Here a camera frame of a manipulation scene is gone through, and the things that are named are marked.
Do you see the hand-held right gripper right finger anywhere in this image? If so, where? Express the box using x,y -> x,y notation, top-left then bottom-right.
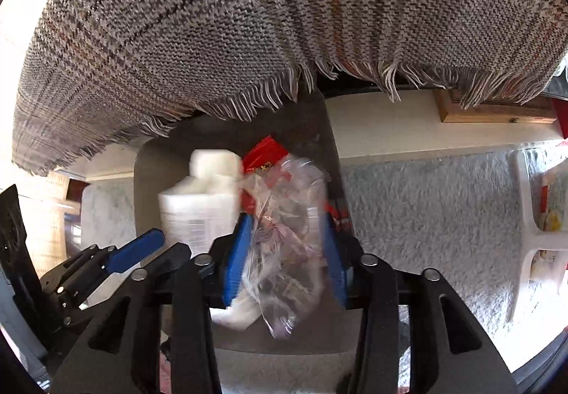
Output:
323,214 -> 520,394

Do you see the grey fluffy rug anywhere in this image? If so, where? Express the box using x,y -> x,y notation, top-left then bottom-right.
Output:
341,149 -> 557,390

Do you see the white plastic rack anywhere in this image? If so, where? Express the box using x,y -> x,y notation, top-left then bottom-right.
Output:
510,146 -> 568,324

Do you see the grey plaid tablecloth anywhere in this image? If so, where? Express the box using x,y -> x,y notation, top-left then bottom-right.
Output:
11,0 -> 568,176

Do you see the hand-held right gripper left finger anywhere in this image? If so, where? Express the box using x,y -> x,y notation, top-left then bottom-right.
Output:
51,213 -> 255,394

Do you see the black trash bin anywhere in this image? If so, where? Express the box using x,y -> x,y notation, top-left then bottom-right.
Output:
133,93 -> 362,355

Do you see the clear plastic bag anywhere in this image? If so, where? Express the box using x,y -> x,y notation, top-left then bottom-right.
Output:
211,157 -> 339,340

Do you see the white plastic bottle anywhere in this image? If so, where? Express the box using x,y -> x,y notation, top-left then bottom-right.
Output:
158,148 -> 244,260

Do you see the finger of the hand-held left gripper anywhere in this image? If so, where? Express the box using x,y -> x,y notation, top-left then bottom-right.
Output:
151,242 -> 193,273
40,229 -> 166,316

